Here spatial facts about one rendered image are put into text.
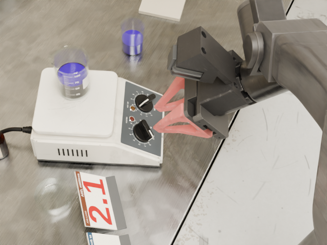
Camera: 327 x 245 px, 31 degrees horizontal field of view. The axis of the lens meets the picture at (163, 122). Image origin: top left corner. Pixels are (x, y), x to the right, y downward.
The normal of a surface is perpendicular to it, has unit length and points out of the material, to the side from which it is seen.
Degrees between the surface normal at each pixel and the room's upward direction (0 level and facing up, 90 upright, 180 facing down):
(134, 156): 90
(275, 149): 0
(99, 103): 0
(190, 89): 41
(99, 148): 90
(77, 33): 0
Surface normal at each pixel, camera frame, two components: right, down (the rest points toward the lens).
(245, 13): -0.76, -0.15
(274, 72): -0.99, 0.12
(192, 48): -0.62, -0.45
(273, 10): 0.08, -0.37
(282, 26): -0.01, -0.88
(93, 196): 0.67, -0.53
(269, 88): -0.21, 0.68
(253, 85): -0.38, 0.43
